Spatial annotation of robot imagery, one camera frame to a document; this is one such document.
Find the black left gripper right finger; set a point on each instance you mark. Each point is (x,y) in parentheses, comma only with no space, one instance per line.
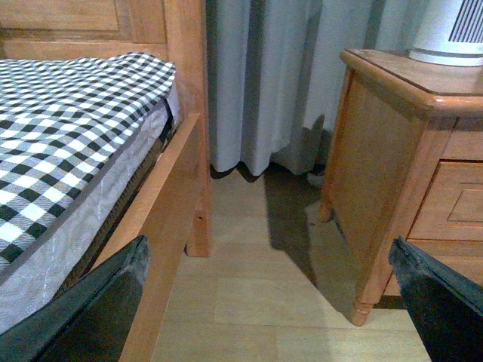
(444,306)

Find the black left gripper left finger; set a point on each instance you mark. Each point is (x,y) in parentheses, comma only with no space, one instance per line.
(91,320)

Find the wooden drawer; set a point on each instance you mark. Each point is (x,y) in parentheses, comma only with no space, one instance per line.
(452,207)
(457,256)

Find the grey mattress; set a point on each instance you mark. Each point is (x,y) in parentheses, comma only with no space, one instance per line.
(36,275)

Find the wooden nightstand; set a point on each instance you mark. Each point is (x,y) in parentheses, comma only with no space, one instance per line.
(397,119)

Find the black white checkered sheet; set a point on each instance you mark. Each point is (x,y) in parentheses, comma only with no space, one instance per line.
(61,122)

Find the white slatted air purifier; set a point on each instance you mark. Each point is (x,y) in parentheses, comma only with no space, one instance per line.
(450,33)

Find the grey curtain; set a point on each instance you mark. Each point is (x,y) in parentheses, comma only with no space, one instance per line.
(275,74)

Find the wooden bed frame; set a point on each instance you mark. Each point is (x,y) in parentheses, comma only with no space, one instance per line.
(173,207)

